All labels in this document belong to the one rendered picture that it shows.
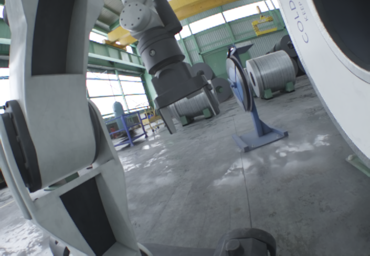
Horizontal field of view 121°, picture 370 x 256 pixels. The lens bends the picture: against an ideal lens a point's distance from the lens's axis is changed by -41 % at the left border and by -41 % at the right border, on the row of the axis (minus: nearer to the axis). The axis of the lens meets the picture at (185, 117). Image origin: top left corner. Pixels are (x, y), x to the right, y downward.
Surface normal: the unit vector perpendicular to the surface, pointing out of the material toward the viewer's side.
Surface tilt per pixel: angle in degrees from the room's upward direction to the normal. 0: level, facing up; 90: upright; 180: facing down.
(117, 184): 89
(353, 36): 62
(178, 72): 90
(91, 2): 105
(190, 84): 90
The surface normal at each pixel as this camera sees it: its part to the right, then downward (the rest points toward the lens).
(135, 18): -0.34, 0.18
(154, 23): 0.51, 0.73
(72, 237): 0.88, -0.24
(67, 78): 0.92, 0.18
